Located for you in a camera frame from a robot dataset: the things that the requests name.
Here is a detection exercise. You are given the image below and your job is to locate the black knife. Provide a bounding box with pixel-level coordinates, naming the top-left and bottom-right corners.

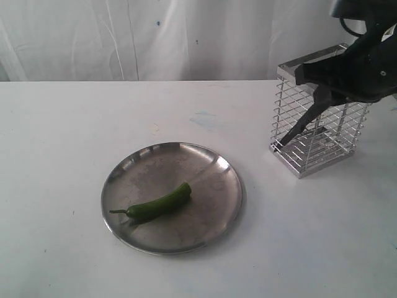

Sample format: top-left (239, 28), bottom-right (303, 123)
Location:
top-left (280, 85), bottom-right (332, 147)

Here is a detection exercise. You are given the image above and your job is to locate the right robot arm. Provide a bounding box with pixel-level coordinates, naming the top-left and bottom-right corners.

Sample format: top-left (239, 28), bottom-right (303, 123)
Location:
top-left (295, 1), bottom-right (396, 103)

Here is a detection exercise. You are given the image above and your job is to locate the wire metal utensil holder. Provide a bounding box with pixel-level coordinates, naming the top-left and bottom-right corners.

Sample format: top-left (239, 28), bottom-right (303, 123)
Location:
top-left (269, 43), bottom-right (370, 178)

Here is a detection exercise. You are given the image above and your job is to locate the round steel plate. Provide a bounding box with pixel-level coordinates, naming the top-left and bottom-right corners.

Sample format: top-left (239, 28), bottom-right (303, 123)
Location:
top-left (101, 142), bottom-right (246, 255)

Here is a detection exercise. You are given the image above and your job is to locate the white backdrop curtain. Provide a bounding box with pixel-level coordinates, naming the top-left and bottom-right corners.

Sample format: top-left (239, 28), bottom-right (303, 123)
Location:
top-left (1, 1), bottom-right (354, 81)

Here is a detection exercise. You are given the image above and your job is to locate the green chili pepper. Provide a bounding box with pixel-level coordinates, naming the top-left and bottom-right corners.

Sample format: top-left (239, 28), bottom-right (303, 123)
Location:
top-left (109, 183), bottom-right (192, 223)

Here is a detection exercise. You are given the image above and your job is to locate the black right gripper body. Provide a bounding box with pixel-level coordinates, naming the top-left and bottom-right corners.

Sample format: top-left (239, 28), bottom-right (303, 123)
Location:
top-left (328, 18), bottom-right (396, 102)

